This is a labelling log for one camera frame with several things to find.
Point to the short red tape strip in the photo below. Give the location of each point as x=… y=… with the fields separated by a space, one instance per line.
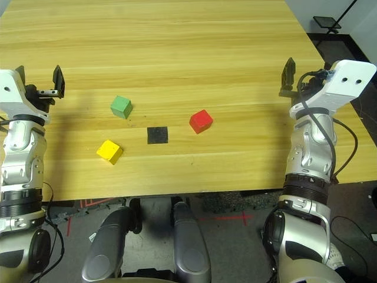
x=69 y=227

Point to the white sneaker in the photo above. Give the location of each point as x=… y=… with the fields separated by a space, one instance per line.
x=335 y=256

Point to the green wooden block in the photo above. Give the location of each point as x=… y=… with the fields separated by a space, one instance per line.
x=120 y=106

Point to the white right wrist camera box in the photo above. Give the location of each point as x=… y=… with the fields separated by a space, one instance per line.
x=347 y=79

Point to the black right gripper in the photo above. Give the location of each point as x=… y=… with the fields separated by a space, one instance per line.
x=310 y=84

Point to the grey robot right leg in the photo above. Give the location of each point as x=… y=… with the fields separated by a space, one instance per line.
x=190 y=244

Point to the grey robot leg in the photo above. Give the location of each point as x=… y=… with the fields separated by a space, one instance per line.
x=103 y=244
x=190 y=244

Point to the grey robot left leg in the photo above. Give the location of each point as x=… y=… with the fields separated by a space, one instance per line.
x=103 y=244

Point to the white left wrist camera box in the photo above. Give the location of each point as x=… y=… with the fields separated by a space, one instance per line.
x=11 y=88

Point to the red wooden block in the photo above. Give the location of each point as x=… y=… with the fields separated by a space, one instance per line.
x=200 y=120

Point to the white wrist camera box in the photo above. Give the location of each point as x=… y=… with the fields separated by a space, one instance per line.
x=11 y=88
x=347 y=79

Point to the dark speckled foam mat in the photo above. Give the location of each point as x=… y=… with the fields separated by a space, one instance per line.
x=224 y=203

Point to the black stand base plate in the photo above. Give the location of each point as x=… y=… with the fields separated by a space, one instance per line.
x=327 y=22

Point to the small white box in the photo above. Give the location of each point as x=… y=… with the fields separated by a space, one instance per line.
x=374 y=237

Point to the black robot waist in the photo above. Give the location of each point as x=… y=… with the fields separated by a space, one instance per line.
x=147 y=278

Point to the black table frame bar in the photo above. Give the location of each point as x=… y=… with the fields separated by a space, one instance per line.
x=59 y=203

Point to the thin black stand pole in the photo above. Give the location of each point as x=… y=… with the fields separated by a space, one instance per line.
x=345 y=14

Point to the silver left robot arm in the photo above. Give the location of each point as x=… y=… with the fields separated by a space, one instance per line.
x=20 y=147

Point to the black square tape marker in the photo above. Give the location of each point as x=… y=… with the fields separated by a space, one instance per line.
x=157 y=135

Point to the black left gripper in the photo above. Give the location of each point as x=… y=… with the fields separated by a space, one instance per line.
x=41 y=95

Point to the yellow wooden block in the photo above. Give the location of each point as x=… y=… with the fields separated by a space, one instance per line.
x=109 y=151

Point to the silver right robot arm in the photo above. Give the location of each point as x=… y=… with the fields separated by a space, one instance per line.
x=312 y=147

